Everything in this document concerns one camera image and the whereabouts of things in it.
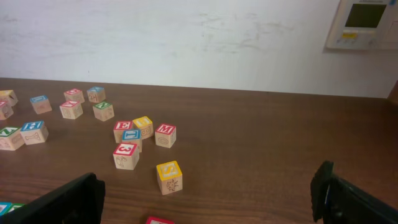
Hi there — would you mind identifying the blue block near 3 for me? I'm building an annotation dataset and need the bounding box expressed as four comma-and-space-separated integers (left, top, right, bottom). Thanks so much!
122, 129, 142, 152

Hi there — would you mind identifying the yellow block upper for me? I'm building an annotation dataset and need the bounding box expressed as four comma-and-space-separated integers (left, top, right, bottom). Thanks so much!
0, 90, 18, 106

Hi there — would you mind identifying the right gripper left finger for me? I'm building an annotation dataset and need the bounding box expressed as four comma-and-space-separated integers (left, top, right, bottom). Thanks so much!
1, 173, 106, 224

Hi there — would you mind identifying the green N block lower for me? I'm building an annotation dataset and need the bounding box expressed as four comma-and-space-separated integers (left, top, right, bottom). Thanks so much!
0, 127, 25, 151

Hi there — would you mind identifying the red Y block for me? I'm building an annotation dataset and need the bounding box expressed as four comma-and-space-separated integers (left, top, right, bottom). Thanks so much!
60, 100, 83, 119

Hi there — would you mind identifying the blue D block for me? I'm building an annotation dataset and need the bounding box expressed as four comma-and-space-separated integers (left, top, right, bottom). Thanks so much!
30, 95, 52, 114

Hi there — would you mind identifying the blue X block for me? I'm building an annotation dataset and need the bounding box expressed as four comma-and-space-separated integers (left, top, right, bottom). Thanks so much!
87, 86, 106, 103

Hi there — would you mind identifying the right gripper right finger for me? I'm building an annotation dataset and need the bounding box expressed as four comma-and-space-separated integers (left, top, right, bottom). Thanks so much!
310, 161, 397, 224

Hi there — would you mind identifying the green N block upper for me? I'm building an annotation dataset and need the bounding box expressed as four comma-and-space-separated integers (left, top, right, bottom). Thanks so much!
93, 101, 114, 121

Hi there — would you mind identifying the red E block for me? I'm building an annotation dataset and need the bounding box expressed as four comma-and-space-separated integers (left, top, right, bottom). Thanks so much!
113, 121, 133, 143

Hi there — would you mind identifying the red A block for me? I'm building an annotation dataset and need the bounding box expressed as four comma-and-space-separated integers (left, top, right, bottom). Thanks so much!
146, 217, 175, 224

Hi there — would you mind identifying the green n block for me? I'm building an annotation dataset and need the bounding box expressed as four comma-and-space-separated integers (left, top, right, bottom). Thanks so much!
0, 127, 25, 151
93, 101, 114, 121

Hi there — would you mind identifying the red M block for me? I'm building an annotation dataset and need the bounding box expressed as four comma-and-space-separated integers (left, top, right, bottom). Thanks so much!
154, 123, 177, 148

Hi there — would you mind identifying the white wall thermostat panel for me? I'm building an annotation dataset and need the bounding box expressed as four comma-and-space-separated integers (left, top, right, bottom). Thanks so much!
325, 0, 397, 50

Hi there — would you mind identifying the blue H block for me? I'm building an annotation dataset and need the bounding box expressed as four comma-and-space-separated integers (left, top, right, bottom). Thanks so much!
21, 121, 49, 145

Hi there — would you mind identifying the red 3 block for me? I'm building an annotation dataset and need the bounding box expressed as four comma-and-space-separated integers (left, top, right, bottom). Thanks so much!
113, 143, 139, 170

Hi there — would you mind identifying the red U block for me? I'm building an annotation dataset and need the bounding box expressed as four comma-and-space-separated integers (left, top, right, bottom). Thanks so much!
0, 100, 14, 120

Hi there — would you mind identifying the yellow block near E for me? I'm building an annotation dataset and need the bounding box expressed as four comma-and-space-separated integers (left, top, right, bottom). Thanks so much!
132, 116, 154, 139

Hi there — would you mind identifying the red G block top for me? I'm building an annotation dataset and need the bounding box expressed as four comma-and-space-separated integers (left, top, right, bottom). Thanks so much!
63, 88, 85, 103

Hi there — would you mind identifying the green R block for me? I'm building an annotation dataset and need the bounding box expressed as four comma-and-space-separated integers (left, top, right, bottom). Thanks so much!
7, 203, 24, 213

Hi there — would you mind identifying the blue P block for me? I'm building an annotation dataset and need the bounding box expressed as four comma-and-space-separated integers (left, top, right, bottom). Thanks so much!
0, 202, 12, 216

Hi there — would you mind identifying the yellow S block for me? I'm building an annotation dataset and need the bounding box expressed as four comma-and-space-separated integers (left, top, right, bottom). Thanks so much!
156, 161, 183, 195

